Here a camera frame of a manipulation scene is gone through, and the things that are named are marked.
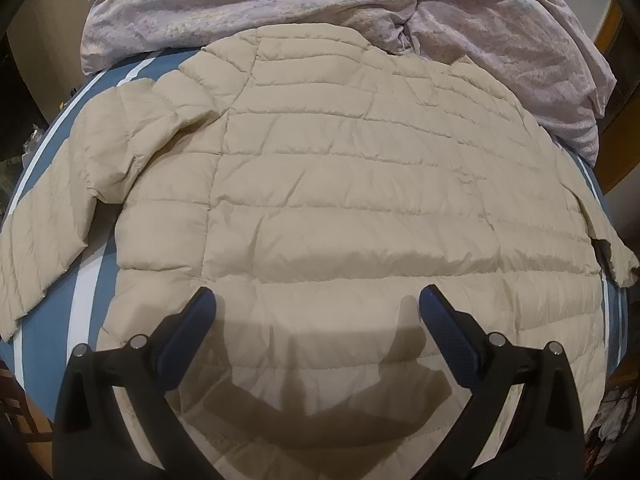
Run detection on clutter on nightstand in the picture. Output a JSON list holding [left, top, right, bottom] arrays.
[[0, 89, 76, 221]]

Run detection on wooden door frame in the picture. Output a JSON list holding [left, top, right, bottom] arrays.
[[594, 0, 639, 192]]

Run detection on beige puffer jacket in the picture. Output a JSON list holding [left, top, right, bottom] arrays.
[[1, 24, 630, 479]]

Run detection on blue white striped bedsheet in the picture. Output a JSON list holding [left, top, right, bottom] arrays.
[[1, 49, 639, 436]]

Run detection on lilac floral duvet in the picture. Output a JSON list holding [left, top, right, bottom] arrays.
[[80, 0, 616, 162]]

